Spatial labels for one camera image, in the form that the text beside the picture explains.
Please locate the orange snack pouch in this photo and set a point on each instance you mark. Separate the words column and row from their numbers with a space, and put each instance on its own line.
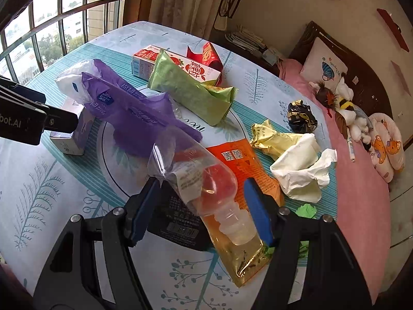
column 238, row 164

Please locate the black gold crumpled wrapper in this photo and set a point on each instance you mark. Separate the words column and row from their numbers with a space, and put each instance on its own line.
column 301, row 116

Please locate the white printed cushion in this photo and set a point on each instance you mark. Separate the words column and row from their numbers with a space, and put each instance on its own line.
column 322, row 58

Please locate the clear plastic bottle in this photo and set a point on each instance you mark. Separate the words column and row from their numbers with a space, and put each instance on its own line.
column 200, row 174

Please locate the light blue small box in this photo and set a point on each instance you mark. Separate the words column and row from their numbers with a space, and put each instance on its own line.
column 270, row 56

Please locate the white crumpled tissue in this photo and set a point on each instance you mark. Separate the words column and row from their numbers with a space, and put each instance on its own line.
column 326, row 164

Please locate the red paper packet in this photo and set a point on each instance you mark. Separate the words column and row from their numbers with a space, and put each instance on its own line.
column 209, row 55

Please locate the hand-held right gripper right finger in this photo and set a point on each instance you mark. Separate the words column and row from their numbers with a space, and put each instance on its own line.
column 258, row 213

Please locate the yellow crumpled wrapper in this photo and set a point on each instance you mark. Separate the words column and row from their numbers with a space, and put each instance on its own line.
column 271, row 139

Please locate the bear print baby pillow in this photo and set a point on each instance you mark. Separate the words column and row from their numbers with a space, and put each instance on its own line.
column 388, row 148

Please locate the beige curtain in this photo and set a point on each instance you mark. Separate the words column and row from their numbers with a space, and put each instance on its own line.
column 187, row 3

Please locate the purple plastic bag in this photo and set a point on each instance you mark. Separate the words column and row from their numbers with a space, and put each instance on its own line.
column 129, row 113

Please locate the cream crumpled paper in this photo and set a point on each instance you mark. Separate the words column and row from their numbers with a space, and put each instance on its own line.
column 296, row 158

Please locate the green paper scrap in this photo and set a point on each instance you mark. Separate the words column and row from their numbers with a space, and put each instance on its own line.
column 306, row 210

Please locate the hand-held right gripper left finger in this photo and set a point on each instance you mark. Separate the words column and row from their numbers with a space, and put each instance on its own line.
column 145, row 206

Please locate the bee plush toy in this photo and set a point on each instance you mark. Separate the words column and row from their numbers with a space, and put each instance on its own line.
column 346, row 103

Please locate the red wall decoration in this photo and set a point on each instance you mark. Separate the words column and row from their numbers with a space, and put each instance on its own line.
column 384, row 16
column 403, row 35
column 400, row 72

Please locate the red drink carton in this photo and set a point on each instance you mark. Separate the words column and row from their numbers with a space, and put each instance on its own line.
column 200, row 71

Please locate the white grey plush toy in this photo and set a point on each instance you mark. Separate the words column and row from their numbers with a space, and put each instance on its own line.
column 359, row 126

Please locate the black cardboard box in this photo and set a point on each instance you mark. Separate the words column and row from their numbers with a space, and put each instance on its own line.
column 174, row 216

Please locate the pink bed sheet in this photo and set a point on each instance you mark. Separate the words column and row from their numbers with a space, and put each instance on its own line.
column 355, row 216

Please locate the dark wooden nightstand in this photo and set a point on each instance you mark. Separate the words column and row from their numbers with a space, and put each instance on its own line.
column 232, row 50

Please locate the white marker pen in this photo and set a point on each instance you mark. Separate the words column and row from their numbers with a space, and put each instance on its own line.
column 351, row 150

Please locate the green snack wrapper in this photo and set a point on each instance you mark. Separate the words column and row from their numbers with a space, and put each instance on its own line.
column 187, row 93

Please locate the lavender tissue box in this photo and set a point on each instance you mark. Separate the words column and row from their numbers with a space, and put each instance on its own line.
column 69, row 142

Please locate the brown plush toy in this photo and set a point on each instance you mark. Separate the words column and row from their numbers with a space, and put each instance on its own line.
column 326, row 95

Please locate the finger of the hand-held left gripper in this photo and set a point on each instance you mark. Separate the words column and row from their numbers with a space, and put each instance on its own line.
column 61, row 121

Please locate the stack of papers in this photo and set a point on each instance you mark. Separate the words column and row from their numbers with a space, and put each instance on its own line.
column 245, row 37

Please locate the dark wooden headboard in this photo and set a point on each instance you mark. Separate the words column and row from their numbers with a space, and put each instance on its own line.
column 371, row 80

